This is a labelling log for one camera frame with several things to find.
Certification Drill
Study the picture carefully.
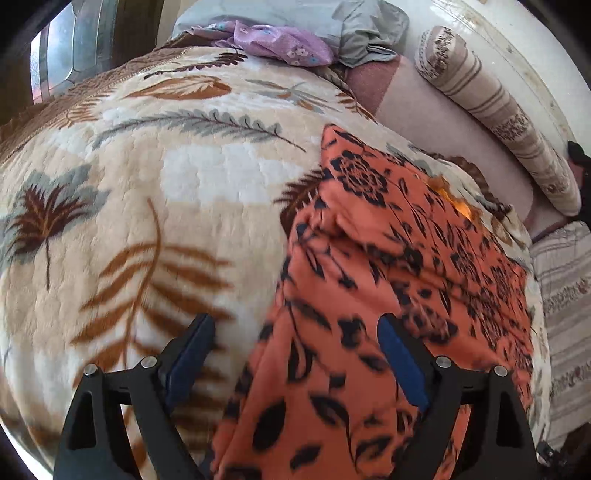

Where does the cream leaf print blanket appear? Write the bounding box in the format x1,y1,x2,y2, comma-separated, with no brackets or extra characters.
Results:
0,45,552,472

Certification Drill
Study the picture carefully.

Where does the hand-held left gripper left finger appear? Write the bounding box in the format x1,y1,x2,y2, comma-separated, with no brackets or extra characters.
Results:
53,314,218,480

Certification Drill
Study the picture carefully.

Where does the orange black floral garment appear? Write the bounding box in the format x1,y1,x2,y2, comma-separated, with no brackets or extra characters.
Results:
210,124,536,480

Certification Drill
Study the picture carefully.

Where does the striped bolster pillow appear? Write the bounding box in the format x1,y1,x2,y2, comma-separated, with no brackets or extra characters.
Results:
414,27,583,217

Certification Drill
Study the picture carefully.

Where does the window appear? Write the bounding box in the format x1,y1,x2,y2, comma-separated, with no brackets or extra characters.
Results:
30,0,122,103

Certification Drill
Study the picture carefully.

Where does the striped grey cloth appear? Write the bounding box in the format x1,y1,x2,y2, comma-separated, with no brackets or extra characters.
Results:
529,222,591,450

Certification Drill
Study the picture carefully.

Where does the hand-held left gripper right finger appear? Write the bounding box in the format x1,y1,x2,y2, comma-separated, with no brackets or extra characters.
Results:
376,314,541,480

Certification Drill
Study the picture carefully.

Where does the purple floral cloth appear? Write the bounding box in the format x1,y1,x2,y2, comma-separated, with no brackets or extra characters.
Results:
191,21,334,68

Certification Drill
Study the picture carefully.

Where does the pink bolster pillow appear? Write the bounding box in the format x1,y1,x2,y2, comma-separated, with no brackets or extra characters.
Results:
344,56,573,241

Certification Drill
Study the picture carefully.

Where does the dark object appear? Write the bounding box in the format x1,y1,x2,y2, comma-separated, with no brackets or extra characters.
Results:
567,141,591,222

